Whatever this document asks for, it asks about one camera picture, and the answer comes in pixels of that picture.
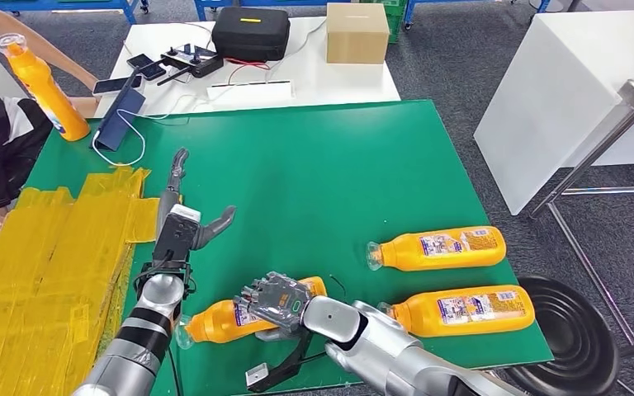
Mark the person's left hand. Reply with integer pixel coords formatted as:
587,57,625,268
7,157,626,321
78,71,101,93

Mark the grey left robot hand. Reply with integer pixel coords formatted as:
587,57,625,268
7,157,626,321
154,147,239,253

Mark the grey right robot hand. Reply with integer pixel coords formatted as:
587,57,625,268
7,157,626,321
233,271,315,342

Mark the orange bottle with blue logo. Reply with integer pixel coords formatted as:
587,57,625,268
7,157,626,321
0,32,92,143

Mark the orange bottle with label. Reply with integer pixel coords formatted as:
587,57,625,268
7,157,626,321
376,284,537,338
173,276,329,351
365,225,508,273

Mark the smartphone with pale screen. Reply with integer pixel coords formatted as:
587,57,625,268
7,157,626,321
91,75,143,97

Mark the blue tablet cover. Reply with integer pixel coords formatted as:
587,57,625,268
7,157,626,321
95,71,148,153

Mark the white power strip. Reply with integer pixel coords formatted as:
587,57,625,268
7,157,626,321
206,80,295,105

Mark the black remote controller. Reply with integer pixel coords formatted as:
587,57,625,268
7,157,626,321
155,42,225,87

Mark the blue metal rack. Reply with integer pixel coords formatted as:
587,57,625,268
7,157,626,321
192,0,329,21

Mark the green table board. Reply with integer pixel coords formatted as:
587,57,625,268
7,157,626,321
21,99,554,396

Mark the black carrying case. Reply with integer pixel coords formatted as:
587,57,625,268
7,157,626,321
211,6,291,63

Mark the yellow tape sheet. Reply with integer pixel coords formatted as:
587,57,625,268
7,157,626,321
0,166,162,396

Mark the cardboard box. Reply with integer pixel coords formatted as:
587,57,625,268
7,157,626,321
325,2,390,65

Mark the green plastic crate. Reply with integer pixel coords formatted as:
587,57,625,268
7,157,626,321
388,0,409,45

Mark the black round stool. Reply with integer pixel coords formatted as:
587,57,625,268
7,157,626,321
503,275,622,396

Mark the large white table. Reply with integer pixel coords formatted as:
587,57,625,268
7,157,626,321
472,9,634,217

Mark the white charging cable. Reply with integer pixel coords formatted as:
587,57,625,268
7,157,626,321
91,92,209,167

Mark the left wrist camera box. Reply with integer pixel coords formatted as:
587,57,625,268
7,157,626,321
151,205,202,273

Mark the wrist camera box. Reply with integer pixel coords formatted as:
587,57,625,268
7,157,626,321
151,205,202,273
244,328,329,394

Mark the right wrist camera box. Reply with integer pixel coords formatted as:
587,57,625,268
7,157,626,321
244,328,329,394

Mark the red cable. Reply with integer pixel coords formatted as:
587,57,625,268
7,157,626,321
225,57,271,86

